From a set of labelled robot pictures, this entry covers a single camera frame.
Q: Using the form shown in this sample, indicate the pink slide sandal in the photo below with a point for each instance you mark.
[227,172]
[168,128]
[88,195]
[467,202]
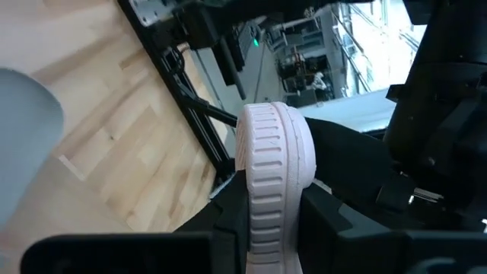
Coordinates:
[274,152]

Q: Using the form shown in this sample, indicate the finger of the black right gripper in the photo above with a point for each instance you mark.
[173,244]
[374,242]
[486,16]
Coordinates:
[350,163]

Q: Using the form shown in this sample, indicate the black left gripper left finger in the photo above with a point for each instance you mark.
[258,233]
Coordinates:
[228,228]

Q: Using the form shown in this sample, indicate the black metal rig frame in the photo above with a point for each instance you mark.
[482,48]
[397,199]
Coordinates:
[209,141]

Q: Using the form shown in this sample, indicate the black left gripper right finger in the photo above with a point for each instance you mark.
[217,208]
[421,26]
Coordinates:
[323,243]

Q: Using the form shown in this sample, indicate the grey slide sandal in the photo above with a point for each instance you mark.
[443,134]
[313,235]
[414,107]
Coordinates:
[26,133]

